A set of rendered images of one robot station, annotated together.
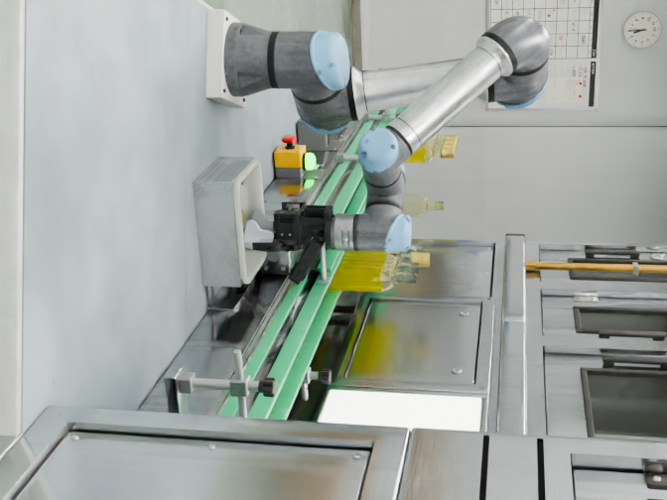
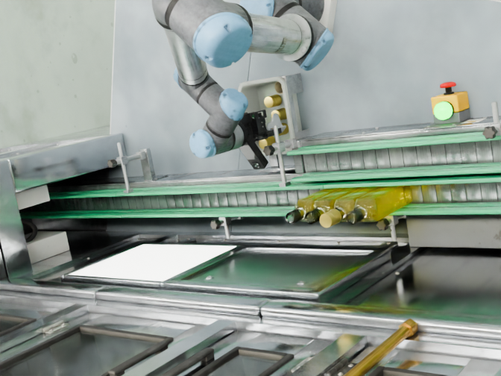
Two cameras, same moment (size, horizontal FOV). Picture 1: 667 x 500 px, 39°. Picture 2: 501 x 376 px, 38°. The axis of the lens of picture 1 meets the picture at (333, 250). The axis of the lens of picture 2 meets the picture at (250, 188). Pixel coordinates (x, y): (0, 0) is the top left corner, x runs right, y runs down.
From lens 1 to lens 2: 3.27 m
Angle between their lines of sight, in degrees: 112
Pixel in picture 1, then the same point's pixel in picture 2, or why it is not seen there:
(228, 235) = not seen: hidden behind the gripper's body
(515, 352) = (207, 298)
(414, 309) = (335, 266)
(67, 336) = (135, 113)
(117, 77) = not seen: hidden behind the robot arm
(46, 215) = (124, 63)
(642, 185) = not seen: outside the picture
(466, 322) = (282, 283)
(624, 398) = (109, 349)
